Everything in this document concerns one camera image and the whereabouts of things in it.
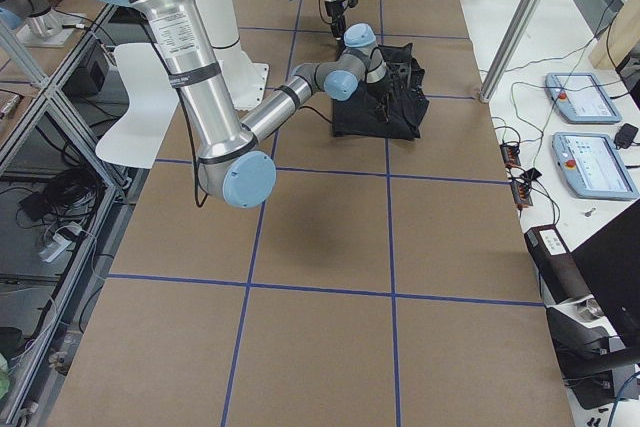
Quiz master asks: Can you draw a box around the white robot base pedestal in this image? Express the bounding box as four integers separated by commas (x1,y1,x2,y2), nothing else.
196,0,270,111

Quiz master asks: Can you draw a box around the lower teach pendant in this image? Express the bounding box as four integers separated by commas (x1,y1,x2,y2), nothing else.
551,132,639,201

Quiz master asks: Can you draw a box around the aluminium frame post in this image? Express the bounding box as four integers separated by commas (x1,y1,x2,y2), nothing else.
478,0,541,103

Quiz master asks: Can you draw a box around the black graphic t-shirt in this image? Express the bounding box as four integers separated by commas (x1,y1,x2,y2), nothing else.
332,43,429,141

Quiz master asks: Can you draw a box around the white chair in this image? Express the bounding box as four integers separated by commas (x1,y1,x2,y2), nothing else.
95,43,179,169

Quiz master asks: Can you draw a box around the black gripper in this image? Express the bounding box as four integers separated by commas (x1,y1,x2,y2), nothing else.
367,77,394,123
324,0,348,38

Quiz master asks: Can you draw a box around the black monitor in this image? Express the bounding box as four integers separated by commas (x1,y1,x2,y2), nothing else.
572,202,639,346

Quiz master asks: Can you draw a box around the upper teach pendant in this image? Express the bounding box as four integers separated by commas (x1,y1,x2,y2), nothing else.
545,72,622,125

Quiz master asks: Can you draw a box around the teach pendant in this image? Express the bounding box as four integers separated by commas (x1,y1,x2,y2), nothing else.
545,72,622,125
551,132,639,201

